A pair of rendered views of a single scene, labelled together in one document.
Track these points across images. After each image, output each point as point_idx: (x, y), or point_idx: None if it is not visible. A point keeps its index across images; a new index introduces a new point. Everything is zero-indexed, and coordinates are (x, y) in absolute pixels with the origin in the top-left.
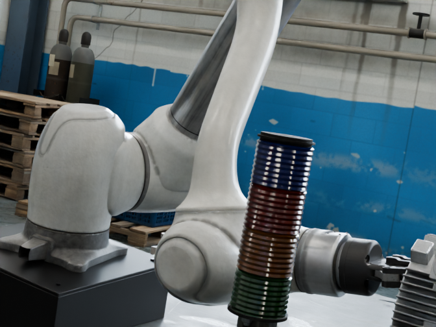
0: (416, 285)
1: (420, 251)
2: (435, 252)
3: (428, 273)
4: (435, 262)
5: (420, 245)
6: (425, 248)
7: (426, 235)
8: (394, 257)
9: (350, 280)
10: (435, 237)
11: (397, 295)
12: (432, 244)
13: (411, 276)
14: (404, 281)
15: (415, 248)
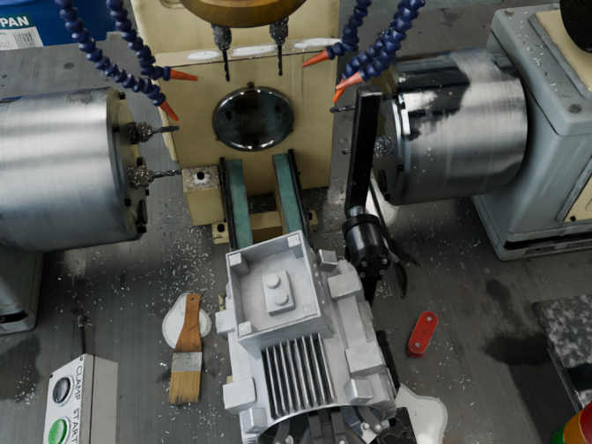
0: (388, 386)
1: (371, 387)
2: (338, 385)
3: (379, 375)
4: (384, 363)
5: (364, 388)
6: (366, 383)
7: (333, 396)
8: (344, 437)
9: None
10: (330, 386)
11: (395, 405)
12: (355, 379)
13: (387, 391)
14: (391, 398)
15: (370, 393)
